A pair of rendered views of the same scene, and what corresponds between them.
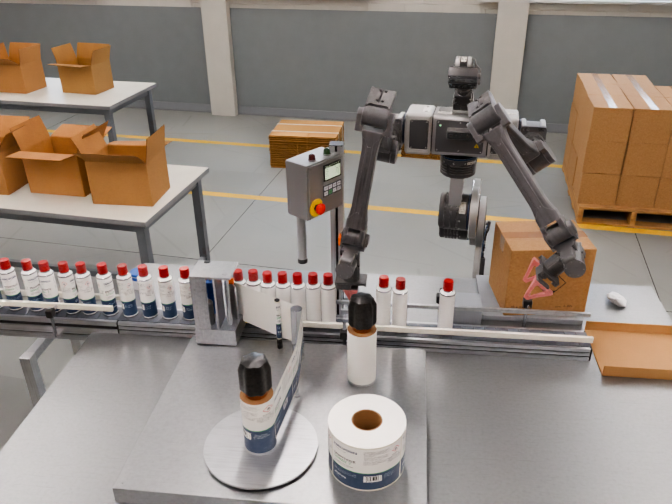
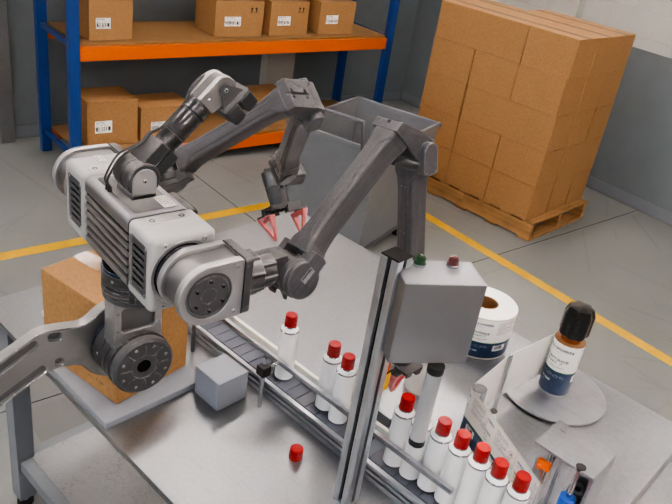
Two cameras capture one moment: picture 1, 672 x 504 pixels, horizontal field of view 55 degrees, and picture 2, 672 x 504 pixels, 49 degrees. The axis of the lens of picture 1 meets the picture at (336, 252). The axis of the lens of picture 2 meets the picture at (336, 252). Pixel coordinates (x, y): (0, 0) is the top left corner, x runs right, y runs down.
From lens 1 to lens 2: 3.22 m
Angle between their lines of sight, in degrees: 116
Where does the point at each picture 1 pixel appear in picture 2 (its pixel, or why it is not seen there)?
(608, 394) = not seen: hidden behind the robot
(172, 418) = (629, 459)
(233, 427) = (571, 412)
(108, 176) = not seen: outside the picture
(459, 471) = not seen: hidden behind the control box
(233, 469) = (583, 384)
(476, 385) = (312, 346)
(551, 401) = (277, 307)
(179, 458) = (627, 421)
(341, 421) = (505, 310)
